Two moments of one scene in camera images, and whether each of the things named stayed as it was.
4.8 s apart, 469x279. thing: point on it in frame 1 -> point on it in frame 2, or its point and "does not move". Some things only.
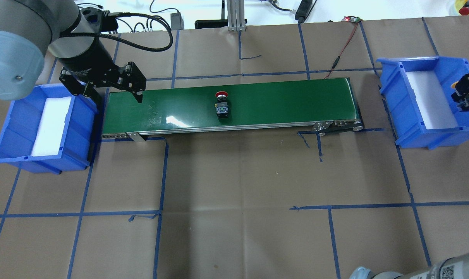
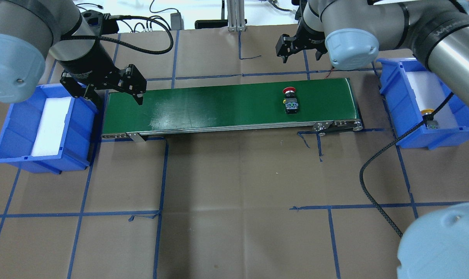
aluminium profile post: [236, 15] does not move
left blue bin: [50, 131] does not move
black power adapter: [177, 22] does not move
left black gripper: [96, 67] does not move
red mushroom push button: [222, 106] -> [291, 102]
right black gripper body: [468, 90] -> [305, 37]
